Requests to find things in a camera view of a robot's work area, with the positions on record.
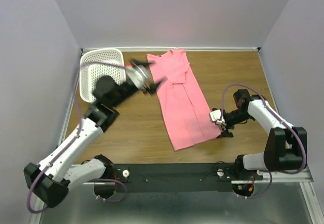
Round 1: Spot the pink t shirt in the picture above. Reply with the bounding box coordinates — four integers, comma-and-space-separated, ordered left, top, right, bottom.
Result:
147, 50, 220, 151

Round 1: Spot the white perforated plastic basket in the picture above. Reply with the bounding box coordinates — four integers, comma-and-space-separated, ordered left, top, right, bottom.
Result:
79, 48, 126, 103

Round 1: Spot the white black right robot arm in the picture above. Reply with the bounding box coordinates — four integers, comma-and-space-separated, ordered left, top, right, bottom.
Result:
210, 89, 307, 174

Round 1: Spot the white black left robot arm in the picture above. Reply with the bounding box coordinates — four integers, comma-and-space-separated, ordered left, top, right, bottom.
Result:
23, 60, 166, 213

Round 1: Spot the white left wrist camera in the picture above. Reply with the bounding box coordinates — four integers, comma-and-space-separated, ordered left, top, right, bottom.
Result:
126, 65, 151, 89

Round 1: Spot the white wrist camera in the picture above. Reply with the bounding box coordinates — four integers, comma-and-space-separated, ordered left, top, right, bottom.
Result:
126, 65, 151, 89
209, 109, 226, 125

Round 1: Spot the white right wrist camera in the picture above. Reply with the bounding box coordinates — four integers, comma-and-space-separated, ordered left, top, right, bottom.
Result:
209, 109, 226, 125

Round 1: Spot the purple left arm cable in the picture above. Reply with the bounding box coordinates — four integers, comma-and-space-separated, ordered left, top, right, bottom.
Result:
26, 62, 134, 213

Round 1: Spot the aluminium frame rail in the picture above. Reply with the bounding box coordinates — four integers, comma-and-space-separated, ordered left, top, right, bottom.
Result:
40, 161, 314, 184

